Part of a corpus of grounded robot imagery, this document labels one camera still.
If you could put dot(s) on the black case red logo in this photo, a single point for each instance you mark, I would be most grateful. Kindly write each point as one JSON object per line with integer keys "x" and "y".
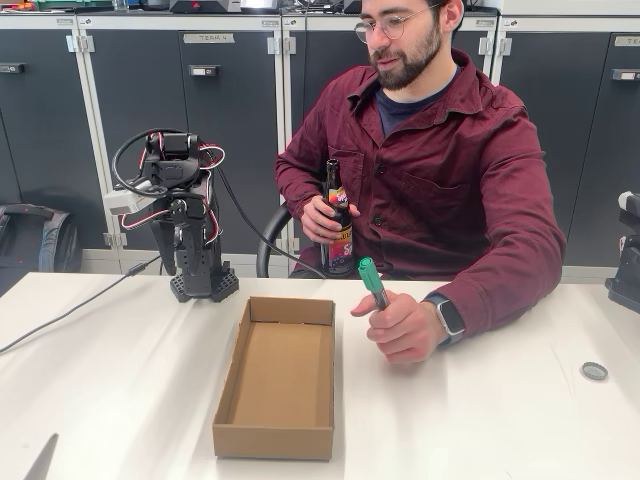
{"x": 352, "y": 6}
{"x": 210, "y": 5}

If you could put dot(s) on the maroon shirt torso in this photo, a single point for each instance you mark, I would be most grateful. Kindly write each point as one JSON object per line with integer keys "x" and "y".
{"x": 450, "y": 150}

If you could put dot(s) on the metal bottle cap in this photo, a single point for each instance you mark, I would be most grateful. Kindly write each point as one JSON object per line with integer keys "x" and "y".
{"x": 594, "y": 371}

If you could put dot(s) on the black chair armrest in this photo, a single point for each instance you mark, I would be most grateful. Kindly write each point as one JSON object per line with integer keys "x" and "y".
{"x": 263, "y": 240}

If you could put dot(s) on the grey black backpack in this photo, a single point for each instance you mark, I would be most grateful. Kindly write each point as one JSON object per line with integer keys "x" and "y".
{"x": 30, "y": 240}

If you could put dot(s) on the grey blurry pointed object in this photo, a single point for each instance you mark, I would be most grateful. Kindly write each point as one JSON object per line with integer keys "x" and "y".
{"x": 42, "y": 462}

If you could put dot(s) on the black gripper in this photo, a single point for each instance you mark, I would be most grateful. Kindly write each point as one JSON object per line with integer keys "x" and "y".
{"x": 176, "y": 208}

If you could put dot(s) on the green capped marker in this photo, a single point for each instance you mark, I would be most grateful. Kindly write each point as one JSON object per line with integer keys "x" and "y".
{"x": 371, "y": 277}

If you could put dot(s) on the grey smartwatch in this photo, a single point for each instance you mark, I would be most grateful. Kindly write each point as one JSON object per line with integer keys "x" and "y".
{"x": 452, "y": 320}

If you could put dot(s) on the person's left hand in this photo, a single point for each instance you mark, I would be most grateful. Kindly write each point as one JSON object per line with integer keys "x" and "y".
{"x": 407, "y": 330}

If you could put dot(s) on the person's right forearm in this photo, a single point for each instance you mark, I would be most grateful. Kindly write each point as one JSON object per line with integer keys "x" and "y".
{"x": 292, "y": 185}

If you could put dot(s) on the person's left forearm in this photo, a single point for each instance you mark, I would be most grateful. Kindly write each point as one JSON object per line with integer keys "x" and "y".
{"x": 500, "y": 295}

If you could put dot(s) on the dark glass beer bottle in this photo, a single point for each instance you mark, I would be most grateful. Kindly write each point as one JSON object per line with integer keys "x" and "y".
{"x": 340, "y": 260}

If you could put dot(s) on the round metal eyeglasses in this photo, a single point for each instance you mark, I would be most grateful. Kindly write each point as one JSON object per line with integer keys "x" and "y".
{"x": 367, "y": 32}

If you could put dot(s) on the black idle robot arm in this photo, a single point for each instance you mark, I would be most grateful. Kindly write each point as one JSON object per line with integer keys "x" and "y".
{"x": 627, "y": 280}

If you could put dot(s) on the clear drinking glass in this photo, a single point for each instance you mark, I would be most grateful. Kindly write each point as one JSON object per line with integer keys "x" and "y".
{"x": 121, "y": 5}

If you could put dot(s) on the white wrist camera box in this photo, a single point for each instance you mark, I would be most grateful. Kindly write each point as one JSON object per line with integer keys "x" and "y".
{"x": 122, "y": 202}

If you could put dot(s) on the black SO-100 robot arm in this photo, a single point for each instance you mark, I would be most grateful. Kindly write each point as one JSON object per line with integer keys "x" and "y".
{"x": 222, "y": 287}

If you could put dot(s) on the person's right hand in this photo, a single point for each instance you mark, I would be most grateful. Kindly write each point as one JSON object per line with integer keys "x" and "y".
{"x": 312, "y": 220}

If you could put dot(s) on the grey team label strip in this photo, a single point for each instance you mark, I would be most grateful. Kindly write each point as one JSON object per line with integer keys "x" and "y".
{"x": 208, "y": 38}
{"x": 627, "y": 41}

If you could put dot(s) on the brown cardboard box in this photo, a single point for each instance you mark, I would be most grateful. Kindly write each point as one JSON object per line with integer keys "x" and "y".
{"x": 280, "y": 370}

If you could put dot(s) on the bearded man's head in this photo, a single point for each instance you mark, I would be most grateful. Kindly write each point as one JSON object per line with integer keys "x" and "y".
{"x": 410, "y": 50}

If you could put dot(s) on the small black object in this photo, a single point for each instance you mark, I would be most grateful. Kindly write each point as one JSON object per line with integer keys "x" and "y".
{"x": 154, "y": 4}

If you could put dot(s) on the light grey device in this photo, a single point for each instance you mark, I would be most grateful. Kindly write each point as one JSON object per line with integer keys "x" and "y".
{"x": 260, "y": 4}

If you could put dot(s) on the green flat box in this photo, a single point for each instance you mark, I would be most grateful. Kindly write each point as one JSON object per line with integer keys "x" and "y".
{"x": 75, "y": 4}

